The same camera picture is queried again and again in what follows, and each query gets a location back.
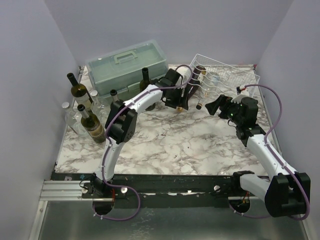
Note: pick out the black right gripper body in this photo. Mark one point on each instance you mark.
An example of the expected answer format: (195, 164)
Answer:
(223, 109)

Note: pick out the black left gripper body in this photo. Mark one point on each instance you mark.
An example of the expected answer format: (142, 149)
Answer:
(172, 98)

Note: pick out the red wine bottle gold cap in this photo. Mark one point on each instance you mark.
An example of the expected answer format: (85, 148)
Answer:
(194, 82)

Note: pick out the dark bottle tan label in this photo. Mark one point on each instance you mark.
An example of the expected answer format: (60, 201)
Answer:
(92, 124)

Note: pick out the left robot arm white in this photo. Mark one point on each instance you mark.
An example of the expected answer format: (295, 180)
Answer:
(122, 119)

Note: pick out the green plastic toolbox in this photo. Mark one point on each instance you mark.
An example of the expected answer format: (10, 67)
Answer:
(122, 69)

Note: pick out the white wire wine rack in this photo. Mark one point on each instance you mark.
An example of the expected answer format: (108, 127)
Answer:
(231, 76)

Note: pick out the clear bottle black gold cap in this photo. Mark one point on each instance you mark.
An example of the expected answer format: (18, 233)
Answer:
(208, 83)

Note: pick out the green bottle cream label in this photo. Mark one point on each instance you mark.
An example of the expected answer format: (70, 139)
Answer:
(144, 83)

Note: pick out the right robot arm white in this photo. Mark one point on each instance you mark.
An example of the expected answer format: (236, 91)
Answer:
(287, 194)

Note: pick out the green bottle silver neck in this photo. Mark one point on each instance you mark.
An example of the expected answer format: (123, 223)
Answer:
(114, 95)

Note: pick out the green wine bottle white label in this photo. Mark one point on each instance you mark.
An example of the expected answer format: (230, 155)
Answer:
(80, 92)

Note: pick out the clear bottle white cap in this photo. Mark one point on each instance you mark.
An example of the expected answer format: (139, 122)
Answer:
(100, 107)

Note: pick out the clear bottle silver cap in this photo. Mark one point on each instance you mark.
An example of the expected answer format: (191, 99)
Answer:
(73, 119)

